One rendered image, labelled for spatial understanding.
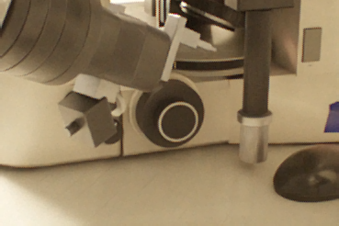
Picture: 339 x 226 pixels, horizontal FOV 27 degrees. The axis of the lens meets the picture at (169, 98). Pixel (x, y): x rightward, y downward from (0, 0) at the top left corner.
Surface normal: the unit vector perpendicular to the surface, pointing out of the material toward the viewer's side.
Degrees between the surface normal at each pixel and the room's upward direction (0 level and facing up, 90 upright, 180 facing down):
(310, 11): 90
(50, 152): 90
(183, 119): 90
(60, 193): 0
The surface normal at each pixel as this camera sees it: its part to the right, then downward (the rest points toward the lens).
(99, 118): 0.72, 0.22
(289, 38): -0.95, 0.11
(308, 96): 0.22, -0.40
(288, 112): 0.09, 0.16
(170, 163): 0.00, -0.95
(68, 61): 0.52, 0.62
